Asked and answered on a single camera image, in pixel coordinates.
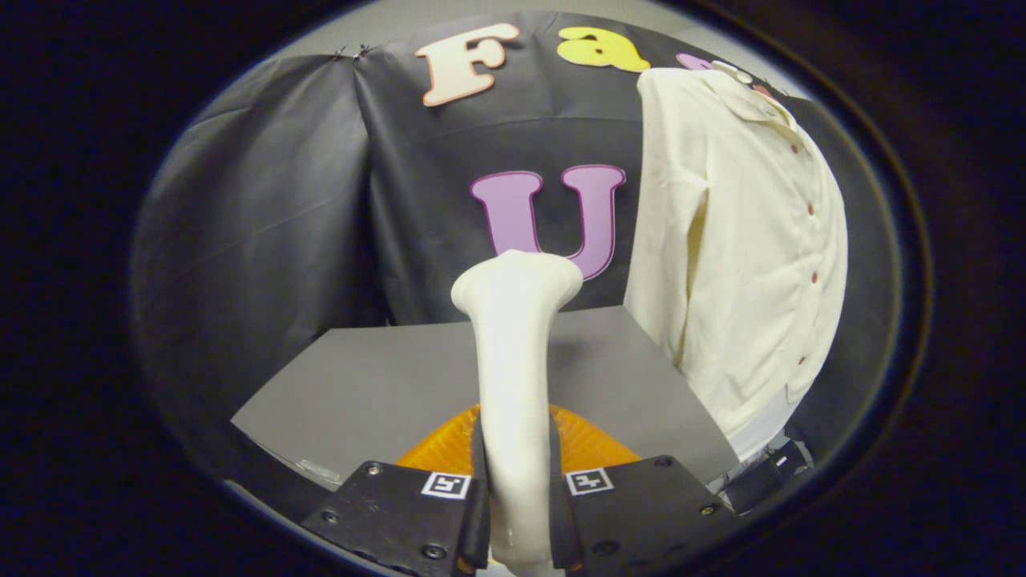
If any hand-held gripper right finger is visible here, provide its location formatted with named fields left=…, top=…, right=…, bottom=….
left=547, top=403, right=742, bottom=577

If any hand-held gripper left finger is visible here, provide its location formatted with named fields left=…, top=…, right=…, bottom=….
left=301, top=403, right=492, bottom=577

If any cream garment steamer head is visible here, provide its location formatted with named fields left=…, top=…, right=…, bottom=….
left=450, top=250, right=584, bottom=574

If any cream button shirt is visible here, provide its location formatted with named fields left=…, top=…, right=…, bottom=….
left=624, top=64, right=849, bottom=438

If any white clothes hanger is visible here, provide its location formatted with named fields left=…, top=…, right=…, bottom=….
left=712, top=59, right=756, bottom=86

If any grey drawer cabinet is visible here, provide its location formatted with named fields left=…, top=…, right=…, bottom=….
left=231, top=305, right=740, bottom=491

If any black box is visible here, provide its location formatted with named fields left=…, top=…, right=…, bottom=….
left=725, top=439, right=814, bottom=514

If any white hanging ironing pad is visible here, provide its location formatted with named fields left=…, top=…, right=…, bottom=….
left=725, top=393, right=802, bottom=462

